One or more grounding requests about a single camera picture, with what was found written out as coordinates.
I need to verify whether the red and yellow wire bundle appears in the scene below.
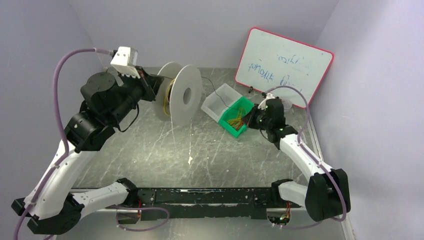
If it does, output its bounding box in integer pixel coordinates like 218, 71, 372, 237
226, 106, 248, 131

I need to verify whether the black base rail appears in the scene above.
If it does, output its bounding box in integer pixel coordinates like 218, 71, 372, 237
121, 187, 299, 221

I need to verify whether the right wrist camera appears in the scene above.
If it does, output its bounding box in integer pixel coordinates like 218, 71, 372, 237
257, 93, 284, 110

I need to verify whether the black wire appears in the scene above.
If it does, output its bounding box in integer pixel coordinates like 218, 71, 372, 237
200, 76, 246, 115

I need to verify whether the grey perforated spool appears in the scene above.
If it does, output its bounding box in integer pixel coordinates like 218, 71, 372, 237
152, 62, 203, 126

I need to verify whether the red framed whiteboard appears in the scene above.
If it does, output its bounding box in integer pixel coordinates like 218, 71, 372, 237
235, 27, 334, 109

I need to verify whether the small clear plastic cup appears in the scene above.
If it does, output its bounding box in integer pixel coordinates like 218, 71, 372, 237
281, 99, 293, 112

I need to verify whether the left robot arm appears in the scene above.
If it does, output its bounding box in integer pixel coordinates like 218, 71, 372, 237
11, 66, 164, 235

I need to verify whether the clear plastic bin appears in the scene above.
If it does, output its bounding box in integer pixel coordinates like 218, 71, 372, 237
201, 83, 242, 122

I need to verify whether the green plastic bin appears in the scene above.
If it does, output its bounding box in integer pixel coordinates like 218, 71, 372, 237
218, 96, 254, 138

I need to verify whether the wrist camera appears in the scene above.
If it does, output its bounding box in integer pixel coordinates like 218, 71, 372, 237
110, 46, 141, 79
257, 93, 284, 110

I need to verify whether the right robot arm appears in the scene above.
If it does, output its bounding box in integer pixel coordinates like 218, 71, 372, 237
242, 98, 351, 222

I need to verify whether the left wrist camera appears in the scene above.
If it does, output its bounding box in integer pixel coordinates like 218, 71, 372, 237
110, 46, 141, 79

